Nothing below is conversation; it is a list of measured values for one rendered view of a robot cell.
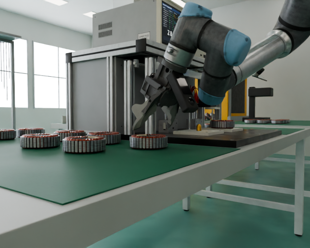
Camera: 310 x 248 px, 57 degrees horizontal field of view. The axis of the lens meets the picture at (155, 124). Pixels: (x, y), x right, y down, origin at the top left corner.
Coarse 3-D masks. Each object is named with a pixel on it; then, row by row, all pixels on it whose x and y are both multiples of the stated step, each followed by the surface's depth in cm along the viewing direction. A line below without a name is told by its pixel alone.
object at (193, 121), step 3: (186, 120) 140; (192, 120) 138; (195, 120) 137; (198, 120) 140; (201, 120) 143; (186, 123) 140; (192, 123) 138; (195, 123) 138; (198, 123) 140; (201, 123) 143; (186, 126) 140; (192, 126) 138; (195, 126) 138; (201, 126) 143; (186, 129) 140
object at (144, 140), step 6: (132, 138) 81; (138, 138) 79; (144, 138) 79; (150, 138) 79; (156, 138) 79; (162, 138) 80; (132, 144) 81; (138, 144) 79; (144, 144) 79; (150, 144) 79; (156, 144) 79; (162, 144) 80
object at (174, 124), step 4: (160, 120) 120; (164, 120) 118; (176, 120) 123; (160, 124) 120; (172, 124) 120; (176, 124) 123; (160, 128) 120; (168, 128) 118; (172, 128) 120; (176, 128) 123; (160, 132) 120; (164, 132) 119; (168, 132) 118; (172, 132) 121
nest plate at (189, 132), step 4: (176, 132) 111; (180, 132) 110; (184, 132) 109; (188, 132) 108; (192, 132) 107; (196, 132) 106; (200, 132) 105; (204, 132) 104; (208, 132) 103; (212, 132) 106; (216, 132) 109; (220, 132) 113
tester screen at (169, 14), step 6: (162, 6) 114; (168, 6) 117; (162, 12) 114; (168, 12) 117; (174, 12) 121; (162, 18) 114; (168, 18) 117; (174, 18) 121; (162, 24) 114; (168, 24) 118; (174, 24) 121; (162, 30) 114; (162, 36) 114; (168, 36) 118; (168, 42) 118
